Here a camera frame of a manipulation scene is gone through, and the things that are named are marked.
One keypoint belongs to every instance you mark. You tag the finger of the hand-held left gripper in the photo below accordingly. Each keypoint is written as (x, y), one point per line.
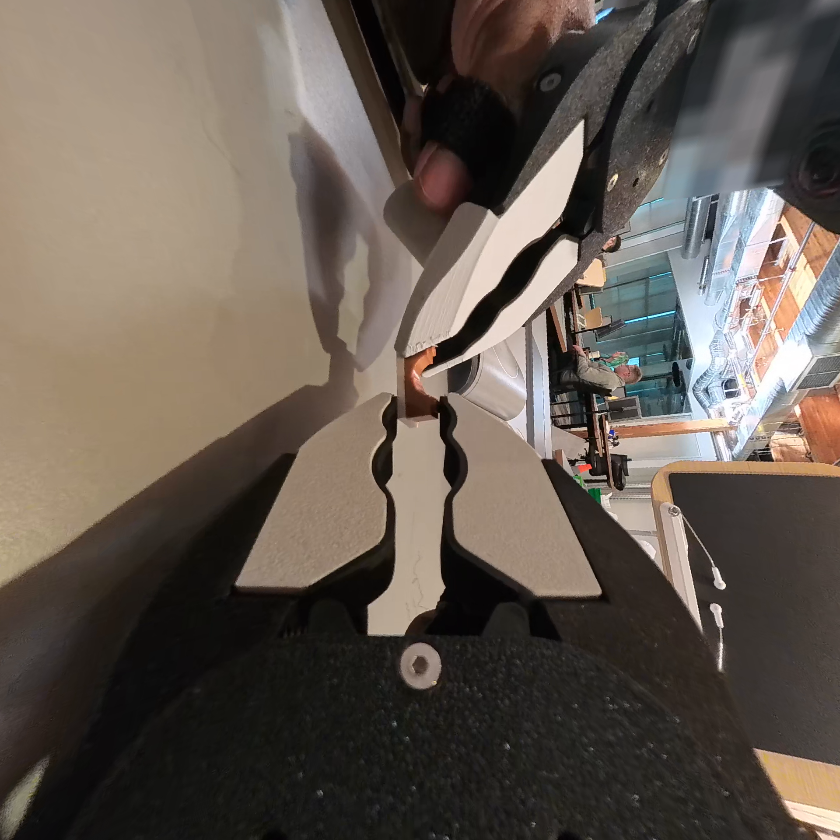
(548, 279)
(485, 256)

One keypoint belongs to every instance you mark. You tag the small white brick plate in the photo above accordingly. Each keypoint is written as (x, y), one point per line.
(401, 387)

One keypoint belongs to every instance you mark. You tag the grey instruction booklet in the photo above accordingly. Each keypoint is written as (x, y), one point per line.
(492, 387)

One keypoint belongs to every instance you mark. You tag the person's left hand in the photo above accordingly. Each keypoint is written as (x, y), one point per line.
(499, 39)

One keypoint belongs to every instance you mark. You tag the grey desk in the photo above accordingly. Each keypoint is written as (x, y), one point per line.
(131, 262)

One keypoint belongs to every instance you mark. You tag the black board with wooden rim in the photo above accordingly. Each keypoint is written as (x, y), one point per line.
(774, 590)

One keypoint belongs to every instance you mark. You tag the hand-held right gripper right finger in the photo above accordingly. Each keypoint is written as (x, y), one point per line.
(522, 518)

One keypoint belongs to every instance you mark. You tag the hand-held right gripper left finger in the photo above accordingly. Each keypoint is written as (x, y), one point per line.
(315, 518)

